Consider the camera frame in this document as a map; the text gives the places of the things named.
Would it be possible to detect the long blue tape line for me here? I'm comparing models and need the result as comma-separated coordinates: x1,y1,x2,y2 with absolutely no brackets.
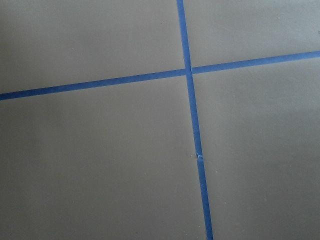
176,0,215,240

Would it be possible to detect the crossing blue tape line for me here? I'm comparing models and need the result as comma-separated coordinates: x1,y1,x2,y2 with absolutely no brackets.
0,50,320,101

